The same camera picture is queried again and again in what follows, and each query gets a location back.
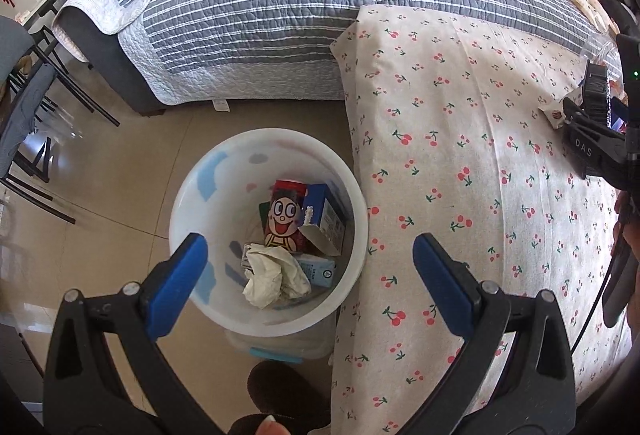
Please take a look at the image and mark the greenish paper ball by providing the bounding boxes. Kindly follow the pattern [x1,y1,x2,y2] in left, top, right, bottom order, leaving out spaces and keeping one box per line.
[241,243,311,309]

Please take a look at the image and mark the red drink can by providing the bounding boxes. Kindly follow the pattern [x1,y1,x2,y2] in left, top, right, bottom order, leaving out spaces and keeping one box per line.
[264,179,307,253]

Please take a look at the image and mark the dark blue small box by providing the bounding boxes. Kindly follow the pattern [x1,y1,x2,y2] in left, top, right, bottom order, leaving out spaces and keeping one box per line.
[298,184,346,257]

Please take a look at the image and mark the light blue milk carton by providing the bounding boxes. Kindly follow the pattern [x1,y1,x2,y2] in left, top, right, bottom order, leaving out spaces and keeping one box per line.
[294,254,336,289]

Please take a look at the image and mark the white plastic trash bin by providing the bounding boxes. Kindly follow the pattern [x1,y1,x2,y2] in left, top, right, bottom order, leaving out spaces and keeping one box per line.
[168,128,368,363]

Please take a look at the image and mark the small torn wrapper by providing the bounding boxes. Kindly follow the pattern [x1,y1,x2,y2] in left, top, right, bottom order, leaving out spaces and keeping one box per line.
[538,88,582,129]

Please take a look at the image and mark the cherry print tablecloth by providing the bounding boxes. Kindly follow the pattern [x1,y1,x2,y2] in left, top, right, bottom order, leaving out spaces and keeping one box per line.
[331,5,630,434]

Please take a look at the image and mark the black slipper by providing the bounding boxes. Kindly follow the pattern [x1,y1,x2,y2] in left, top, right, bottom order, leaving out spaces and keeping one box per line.
[247,360,331,434]

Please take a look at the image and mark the green scouring sponge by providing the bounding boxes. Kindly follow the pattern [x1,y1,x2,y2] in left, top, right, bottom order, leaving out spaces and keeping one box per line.
[258,201,270,235]

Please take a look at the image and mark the grey chair black legs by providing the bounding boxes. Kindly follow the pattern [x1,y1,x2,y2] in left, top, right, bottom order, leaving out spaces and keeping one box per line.
[1,17,119,225]

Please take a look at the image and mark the grey striped quilted cover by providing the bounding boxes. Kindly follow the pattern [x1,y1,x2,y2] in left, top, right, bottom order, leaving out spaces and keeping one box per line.
[52,0,593,115]

